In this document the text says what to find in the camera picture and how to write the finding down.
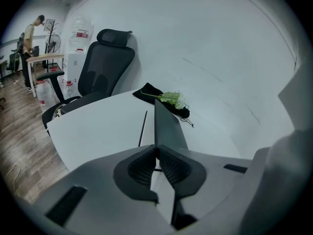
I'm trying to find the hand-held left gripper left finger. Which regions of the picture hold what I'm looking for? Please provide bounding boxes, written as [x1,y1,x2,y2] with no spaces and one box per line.
[31,144,177,235]

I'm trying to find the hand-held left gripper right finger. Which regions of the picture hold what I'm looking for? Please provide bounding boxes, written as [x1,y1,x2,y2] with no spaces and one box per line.
[158,144,253,231]

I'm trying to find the white artificial flower bunch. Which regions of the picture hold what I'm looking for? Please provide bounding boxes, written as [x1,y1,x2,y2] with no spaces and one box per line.
[140,91,189,111]

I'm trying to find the clear water jug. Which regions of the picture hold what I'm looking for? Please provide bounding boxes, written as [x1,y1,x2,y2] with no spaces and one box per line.
[68,16,95,52]
[36,79,58,113]
[62,78,79,99]

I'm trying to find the clear water jugs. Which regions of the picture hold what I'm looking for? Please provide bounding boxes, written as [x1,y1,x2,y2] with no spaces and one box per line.
[64,52,87,100]

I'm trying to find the black mesh office chair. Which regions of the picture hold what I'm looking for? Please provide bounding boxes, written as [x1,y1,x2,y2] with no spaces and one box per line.
[36,28,136,137]

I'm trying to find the wooden desk white legs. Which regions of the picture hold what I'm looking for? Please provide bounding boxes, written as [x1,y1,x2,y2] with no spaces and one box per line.
[26,53,66,99]

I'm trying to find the black standing fan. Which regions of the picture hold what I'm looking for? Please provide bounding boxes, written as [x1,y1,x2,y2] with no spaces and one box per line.
[45,34,62,70]

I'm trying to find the black swivel chair star base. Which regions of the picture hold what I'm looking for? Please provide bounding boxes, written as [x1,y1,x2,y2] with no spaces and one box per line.
[6,52,22,77]

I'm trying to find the black coat rack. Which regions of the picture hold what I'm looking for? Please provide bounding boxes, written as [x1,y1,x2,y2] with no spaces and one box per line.
[45,19,60,70]

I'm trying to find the white cable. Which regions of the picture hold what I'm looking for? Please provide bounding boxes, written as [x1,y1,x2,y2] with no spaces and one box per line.
[4,164,23,196]

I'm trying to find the black drawstring pouch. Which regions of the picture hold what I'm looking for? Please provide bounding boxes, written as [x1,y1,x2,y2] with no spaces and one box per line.
[132,82,195,128]

